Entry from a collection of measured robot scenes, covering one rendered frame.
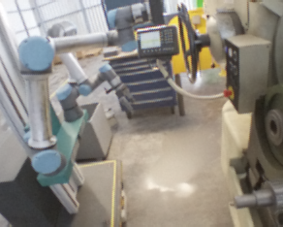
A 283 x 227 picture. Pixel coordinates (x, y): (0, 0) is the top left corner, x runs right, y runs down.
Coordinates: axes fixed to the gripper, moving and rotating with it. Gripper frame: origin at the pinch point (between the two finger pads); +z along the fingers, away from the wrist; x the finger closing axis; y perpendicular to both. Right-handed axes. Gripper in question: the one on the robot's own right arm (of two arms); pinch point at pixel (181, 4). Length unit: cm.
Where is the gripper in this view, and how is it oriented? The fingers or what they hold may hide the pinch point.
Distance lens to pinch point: 88.8
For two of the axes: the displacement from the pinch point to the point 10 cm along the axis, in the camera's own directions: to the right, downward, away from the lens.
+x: 2.3, 7.8, 5.9
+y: 0.6, -6.1, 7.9
